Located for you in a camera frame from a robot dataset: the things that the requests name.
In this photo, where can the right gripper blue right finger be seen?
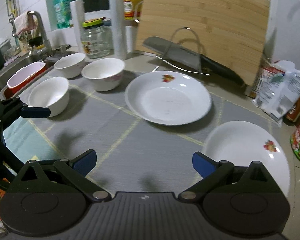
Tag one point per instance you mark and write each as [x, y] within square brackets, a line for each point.
[204, 165]

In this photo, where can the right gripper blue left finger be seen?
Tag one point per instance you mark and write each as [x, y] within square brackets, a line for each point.
[85, 162]

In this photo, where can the white floral plate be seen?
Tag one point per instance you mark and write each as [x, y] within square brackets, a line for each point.
[168, 98]
[242, 142]

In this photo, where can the white bowl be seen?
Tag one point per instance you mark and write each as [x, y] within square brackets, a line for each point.
[71, 66]
[52, 93]

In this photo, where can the white bowl floral rim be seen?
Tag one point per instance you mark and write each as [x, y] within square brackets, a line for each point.
[104, 74]

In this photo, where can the steel kitchen faucet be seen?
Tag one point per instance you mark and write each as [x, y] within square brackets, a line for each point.
[46, 41]

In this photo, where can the stainless steel sink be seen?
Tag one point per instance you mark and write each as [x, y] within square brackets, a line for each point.
[11, 69]

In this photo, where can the red white plastic basin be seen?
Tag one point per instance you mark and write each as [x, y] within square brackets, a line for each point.
[25, 75]

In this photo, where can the grey checked table mat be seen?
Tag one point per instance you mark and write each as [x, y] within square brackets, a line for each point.
[132, 154]

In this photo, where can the pink dish cloth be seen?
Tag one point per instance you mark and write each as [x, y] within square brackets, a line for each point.
[24, 22]

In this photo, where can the white plastic food bag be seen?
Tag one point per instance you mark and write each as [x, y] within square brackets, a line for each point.
[279, 88]

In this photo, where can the glass jar green lid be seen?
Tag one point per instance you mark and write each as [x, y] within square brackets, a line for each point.
[95, 38]

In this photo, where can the green dish soap bottle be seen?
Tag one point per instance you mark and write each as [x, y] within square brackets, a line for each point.
[63, 13]

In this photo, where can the cling film roll short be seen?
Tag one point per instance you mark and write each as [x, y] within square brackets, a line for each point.
[78, 17]

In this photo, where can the bamboo cutting board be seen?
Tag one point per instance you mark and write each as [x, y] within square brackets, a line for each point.
[230, 32]

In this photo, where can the cling film roll tall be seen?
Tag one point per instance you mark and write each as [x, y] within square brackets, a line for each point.
[118, 28]

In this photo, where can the brown oil bottle yellow label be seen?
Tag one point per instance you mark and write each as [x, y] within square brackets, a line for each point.
[132, 9]

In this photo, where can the black handled cleaver knife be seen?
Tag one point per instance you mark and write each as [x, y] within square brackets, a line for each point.
[208, 65]

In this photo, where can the metal wire rack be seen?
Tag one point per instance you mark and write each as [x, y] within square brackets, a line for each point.
[175, 55]

